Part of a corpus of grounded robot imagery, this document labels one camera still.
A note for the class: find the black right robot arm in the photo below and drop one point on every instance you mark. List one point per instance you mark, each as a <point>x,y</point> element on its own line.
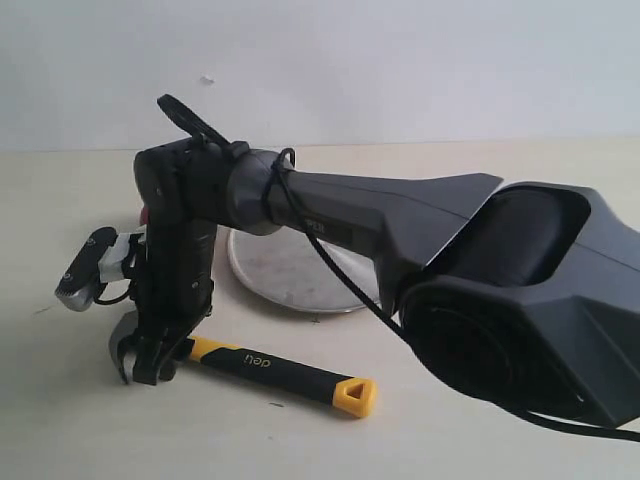
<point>523,295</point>

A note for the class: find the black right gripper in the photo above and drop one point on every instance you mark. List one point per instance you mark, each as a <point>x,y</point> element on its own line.
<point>181,185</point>

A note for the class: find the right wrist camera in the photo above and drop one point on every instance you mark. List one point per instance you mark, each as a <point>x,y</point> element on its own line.
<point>106,257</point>

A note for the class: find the red dome push button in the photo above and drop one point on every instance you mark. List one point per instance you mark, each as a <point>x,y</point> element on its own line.
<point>144,216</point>

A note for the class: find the round steel plate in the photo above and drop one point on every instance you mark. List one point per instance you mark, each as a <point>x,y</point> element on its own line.
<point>284,269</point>

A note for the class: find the yellow black claw hammer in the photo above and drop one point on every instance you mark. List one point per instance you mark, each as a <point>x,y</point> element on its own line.
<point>352,395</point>

